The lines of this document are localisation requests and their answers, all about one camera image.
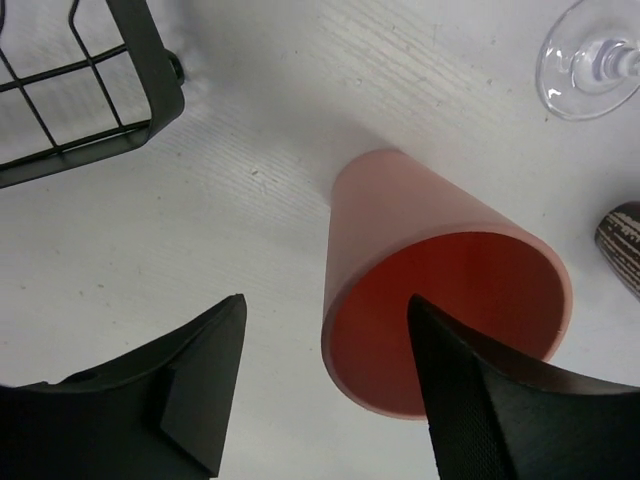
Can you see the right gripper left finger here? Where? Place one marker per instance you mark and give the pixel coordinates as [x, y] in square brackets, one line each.
[160, 411]

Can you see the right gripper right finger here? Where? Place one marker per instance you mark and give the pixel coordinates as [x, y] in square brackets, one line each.
[496, 413]

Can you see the pink plastic cup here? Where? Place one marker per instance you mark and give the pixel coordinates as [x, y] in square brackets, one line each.
[397, 230]

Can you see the clear champagne flute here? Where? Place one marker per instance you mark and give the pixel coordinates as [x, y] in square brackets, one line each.
[588, 64]

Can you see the black wire dish rack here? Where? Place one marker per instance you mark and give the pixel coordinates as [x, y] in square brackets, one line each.
[81, 81]

